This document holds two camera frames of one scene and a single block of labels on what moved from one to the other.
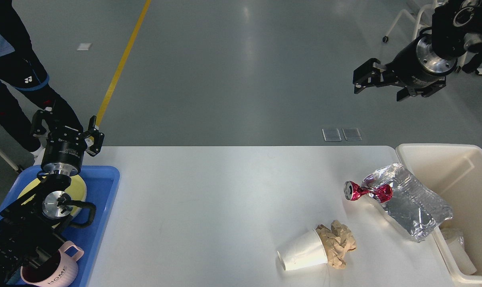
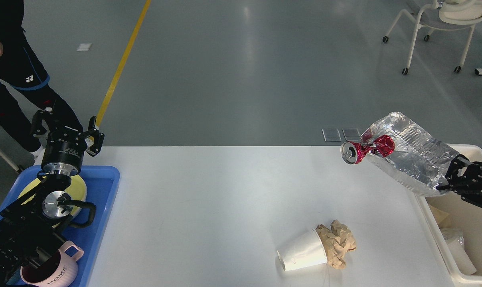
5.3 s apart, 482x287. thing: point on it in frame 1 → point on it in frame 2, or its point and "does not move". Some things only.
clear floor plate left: (331, 134) does not move
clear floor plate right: (352, 134) does not move
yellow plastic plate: (75, 189) does not move
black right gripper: (418, 65) → (478, 184)
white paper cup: (457, 247) does not move
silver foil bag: (416, 210) → (417, 157)
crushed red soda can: (352, 191) → (352, 153)
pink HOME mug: (58, 269) does not move
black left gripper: (63, 153) does not move
